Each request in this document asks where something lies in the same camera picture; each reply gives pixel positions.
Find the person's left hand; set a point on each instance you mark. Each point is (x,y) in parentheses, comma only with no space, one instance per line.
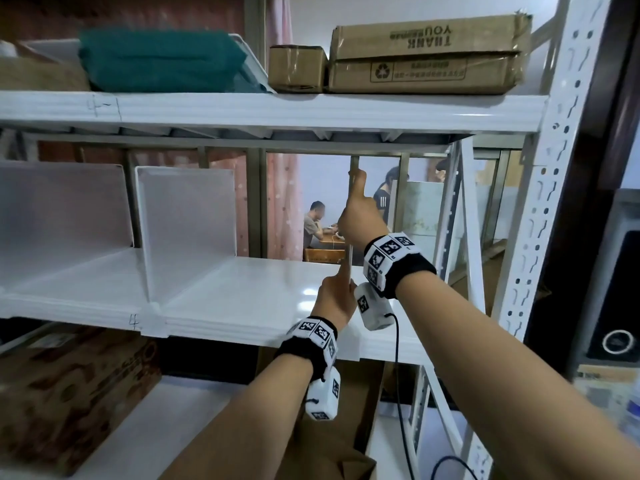
(335,299)

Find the person's right hand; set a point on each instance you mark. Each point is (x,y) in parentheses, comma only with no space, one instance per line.
(362,219)

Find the white plastic divider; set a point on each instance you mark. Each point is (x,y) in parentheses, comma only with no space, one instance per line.
(190,219)
(60,214)
(351,254)

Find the white metal shelving rack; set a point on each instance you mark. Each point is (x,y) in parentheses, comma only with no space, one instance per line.
(300,112)

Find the person's right forearm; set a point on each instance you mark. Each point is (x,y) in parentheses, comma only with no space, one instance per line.
(500,384)

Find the person's left forearm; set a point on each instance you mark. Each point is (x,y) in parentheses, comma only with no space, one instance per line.
(240,429)

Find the wooden table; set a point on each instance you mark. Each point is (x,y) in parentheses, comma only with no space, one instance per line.
(325,254)

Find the white foam boxes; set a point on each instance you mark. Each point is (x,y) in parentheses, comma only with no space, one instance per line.
(420,209)

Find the black wristband with markers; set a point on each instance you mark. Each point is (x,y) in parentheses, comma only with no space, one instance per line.
(300,349)
(405,269)

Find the pink dotted curtain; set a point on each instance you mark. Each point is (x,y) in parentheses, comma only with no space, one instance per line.
(282,204)

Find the plain brown cardboard box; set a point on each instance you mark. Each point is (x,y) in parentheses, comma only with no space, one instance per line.
(360,394)

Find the steel framed glass partition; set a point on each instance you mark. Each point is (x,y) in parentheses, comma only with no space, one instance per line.
(255,204)

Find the leaning brown cardboard box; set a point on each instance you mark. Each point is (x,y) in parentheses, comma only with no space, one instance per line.
(492,274)

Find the small taped cardboard box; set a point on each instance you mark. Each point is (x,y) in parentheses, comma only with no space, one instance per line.
(297,69)

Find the large printed cardboard box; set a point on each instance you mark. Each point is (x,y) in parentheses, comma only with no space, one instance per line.
(425,54)

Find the green plastic package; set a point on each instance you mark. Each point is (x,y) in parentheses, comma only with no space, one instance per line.
(160,59)

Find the white kiosk with black panel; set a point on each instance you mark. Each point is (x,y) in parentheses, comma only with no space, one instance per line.
(615,294)

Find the red printed cardboard box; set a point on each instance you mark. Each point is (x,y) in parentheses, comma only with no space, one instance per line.
(70,394)

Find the small handwritten cardboard box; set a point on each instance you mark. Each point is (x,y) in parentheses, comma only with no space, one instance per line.
(40,74)

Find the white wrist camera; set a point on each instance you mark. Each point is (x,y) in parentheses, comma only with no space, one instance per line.
(324,394)
(375,307)

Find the dark wooden frame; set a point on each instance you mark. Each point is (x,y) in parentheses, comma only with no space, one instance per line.
(590,169)

